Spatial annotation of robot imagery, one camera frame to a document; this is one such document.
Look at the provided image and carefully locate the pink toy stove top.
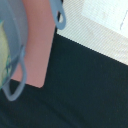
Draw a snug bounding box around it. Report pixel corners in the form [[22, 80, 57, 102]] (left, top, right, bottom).
[[11, 0, 58, 89]]

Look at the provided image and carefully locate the grey pot with handles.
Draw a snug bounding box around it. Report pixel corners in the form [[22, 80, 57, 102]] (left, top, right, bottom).
[[0, 0, 67, 102]]

